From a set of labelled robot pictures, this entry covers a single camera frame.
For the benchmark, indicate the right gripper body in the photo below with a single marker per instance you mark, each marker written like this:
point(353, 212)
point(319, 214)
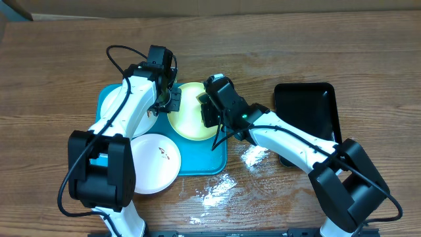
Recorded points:
point(215, 115)

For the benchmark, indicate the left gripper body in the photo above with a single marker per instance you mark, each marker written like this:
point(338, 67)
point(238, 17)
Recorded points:
point(172, 102)

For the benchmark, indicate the yellow green sponge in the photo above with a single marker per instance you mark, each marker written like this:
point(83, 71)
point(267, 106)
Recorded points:
point(203, 98)

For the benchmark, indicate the yellow-green plate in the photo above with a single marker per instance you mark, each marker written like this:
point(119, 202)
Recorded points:
point(187, 122)

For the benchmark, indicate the white plate with stain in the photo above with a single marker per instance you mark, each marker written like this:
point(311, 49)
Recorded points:
point(157, 162)

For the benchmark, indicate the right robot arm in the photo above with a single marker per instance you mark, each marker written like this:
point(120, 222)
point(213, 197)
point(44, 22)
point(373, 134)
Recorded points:
point(348, 186)

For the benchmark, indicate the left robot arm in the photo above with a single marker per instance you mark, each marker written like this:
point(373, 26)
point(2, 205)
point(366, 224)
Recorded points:
point(101, 176)

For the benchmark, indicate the teal plastic tray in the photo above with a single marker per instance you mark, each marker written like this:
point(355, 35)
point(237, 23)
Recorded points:
point(197, 157)

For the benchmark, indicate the black rectangular tray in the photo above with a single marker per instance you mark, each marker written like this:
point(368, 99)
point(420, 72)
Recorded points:
point(310, 107)

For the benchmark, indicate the white plate upper left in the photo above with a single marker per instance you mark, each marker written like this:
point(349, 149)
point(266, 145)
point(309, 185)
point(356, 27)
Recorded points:
point(106, 98)

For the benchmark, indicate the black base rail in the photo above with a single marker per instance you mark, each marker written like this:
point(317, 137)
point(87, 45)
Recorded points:
point(291, 232)

